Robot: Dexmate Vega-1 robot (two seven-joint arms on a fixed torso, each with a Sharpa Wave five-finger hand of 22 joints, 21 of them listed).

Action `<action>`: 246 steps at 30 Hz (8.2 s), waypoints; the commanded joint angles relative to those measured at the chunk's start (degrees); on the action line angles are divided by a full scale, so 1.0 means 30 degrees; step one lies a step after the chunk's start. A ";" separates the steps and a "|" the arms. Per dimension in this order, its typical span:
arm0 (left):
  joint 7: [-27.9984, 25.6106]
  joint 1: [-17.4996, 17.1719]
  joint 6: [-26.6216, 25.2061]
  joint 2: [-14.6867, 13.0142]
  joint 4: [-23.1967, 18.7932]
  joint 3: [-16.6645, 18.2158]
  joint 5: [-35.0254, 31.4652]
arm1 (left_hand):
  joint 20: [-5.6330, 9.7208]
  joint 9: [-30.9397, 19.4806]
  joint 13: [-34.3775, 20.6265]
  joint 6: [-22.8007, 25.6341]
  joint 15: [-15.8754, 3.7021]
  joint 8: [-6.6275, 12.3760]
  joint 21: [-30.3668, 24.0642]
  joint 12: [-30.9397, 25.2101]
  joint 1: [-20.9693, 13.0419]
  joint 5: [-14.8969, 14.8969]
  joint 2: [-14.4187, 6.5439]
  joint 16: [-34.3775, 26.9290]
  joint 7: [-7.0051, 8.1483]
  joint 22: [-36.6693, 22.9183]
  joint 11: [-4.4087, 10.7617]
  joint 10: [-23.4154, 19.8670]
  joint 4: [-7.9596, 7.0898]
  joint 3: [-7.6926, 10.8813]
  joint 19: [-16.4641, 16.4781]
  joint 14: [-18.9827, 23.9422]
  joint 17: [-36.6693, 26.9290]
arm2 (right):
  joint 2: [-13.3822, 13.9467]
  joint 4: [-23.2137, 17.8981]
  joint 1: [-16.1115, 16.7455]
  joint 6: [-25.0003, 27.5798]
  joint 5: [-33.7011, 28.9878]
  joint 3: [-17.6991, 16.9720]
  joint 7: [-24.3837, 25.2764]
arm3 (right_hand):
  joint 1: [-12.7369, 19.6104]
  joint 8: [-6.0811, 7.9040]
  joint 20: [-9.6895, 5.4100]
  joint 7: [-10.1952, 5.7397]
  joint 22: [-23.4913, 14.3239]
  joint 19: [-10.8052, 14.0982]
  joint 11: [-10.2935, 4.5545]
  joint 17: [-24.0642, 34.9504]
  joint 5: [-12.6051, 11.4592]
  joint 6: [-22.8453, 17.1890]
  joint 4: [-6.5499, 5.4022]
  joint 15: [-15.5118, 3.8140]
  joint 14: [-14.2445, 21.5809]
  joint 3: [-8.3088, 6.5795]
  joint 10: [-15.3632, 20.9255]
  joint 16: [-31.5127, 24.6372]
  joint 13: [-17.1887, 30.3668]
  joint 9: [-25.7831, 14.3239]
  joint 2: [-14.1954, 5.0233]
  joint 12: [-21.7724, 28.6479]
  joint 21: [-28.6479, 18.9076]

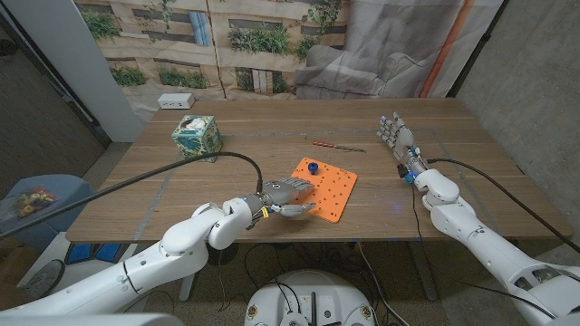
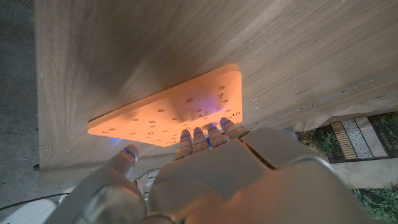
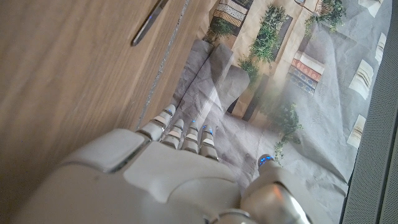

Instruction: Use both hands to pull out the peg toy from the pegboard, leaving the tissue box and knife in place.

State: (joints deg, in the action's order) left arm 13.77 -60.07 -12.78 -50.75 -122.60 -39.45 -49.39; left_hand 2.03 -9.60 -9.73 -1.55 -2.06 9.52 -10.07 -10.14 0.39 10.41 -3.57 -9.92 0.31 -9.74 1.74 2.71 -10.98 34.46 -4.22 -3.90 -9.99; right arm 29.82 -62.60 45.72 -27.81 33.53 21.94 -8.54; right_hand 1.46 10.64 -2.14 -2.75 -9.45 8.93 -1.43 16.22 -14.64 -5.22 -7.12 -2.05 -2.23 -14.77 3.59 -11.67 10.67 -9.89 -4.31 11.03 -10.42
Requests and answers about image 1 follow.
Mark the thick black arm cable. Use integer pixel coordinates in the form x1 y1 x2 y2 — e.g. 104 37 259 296
427 157 580 254
0 150 265 241

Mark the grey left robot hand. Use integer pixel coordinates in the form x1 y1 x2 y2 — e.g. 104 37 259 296
258 177 317 219

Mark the green floral tissue box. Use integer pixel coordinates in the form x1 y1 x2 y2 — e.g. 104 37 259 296
170 114 224 163

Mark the blue bin with items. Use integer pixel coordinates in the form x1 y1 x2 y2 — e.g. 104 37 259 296
0 174 95 253

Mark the white base with blue panels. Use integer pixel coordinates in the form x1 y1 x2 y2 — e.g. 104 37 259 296
17 231 137 291

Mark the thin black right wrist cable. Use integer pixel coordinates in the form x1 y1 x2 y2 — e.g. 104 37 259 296
409 179 557 321

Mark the grey shoe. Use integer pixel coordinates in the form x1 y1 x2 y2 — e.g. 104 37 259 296
17 259 67 300

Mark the black round disc under table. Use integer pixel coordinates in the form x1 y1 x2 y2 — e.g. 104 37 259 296
206 243 239 266

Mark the grey table leg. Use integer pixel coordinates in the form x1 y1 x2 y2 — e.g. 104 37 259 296
410 240 439 302

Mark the white power strip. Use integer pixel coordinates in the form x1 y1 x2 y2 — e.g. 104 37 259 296
157 92 196 110

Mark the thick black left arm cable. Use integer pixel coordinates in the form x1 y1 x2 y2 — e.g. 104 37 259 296
0 150 265 241

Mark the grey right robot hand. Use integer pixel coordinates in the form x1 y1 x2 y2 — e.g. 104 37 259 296
376 110 427 180

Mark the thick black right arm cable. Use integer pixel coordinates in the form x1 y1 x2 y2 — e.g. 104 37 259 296
427 157 580 254

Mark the orange square pegboard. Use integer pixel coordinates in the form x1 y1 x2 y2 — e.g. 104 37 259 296
289 157 359 225

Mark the clear bag of colourful toys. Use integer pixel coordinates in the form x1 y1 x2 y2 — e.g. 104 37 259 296
0 184 60 223

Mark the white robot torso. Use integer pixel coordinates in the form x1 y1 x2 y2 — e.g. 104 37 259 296
244 269 376 326

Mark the white table leg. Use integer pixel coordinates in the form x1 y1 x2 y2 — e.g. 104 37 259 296
179 271 198 302

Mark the printed fabric backdrop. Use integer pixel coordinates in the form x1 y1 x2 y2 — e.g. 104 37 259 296
74 0 505 121

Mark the white floor cable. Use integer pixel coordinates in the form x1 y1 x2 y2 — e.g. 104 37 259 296
356 242 402 326

